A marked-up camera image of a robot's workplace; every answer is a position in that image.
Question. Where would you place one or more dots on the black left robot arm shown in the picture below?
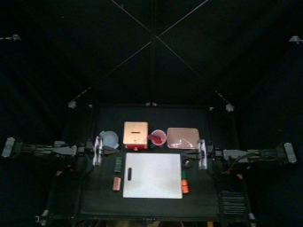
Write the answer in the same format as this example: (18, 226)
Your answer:
(46, 150)

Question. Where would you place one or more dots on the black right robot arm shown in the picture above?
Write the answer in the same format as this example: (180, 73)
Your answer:
(252, 154)

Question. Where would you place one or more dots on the orange toy carrot green top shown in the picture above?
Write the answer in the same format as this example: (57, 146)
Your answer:
(184, 184)

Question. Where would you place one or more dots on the small black round object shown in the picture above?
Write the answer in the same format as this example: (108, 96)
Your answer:
(185, 162)

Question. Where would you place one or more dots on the light blue bowl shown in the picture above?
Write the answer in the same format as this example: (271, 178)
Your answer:
(109, 139)

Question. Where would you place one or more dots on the dark green block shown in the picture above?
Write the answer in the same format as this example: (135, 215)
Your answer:
(117, 164)

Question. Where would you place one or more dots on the pink square tray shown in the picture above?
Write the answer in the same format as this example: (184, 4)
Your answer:
(181, 138)

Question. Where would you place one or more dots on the copper orange box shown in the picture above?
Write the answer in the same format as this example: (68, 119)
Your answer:
(135, 134)

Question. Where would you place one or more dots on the red cup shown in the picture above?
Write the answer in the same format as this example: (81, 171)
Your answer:
(157, 137)

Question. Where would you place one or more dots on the salmon pink block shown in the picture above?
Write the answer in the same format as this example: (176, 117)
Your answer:
(116, 183)

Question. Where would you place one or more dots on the white cutting board with slot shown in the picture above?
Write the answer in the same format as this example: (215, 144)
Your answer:
(152, 175)

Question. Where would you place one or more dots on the white printed label sheet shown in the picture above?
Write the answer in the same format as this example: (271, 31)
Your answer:
(232, 204)

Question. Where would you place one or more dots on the silver frame clamp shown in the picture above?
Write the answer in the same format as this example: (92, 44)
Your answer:
(295, 39)
(149, 104)
(14, 37)
(229, 107)
(70, 104)

